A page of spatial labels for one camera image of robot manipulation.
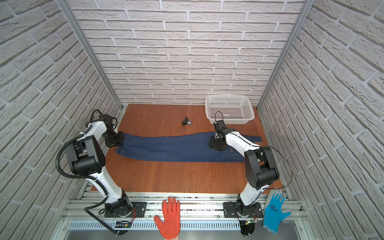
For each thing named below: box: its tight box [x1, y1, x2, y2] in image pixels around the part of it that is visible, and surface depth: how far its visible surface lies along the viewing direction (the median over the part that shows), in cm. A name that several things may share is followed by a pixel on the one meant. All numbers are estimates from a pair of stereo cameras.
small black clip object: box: [181, 116, 192, 126], surface depth 111 cm
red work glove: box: [154, 196, 181, 240], surface depth 72 cm
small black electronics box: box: [114, 220, 132, 228], surface depth 74 cm
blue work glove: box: [262, 188, 292, 235], surface depth 75 cm
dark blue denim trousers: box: [115, 133, 262, 163], surface depth 96 cm
